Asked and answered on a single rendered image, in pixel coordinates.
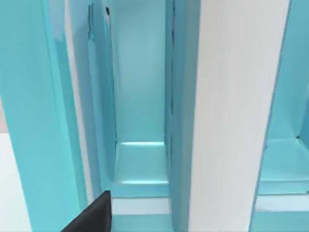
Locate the light blue rack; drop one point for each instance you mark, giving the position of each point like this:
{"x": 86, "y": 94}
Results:
{"x": 140, "y": 96}

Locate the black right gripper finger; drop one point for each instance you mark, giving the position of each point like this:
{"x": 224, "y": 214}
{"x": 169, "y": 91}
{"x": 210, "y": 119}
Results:
{"x": 96, "y": 215}

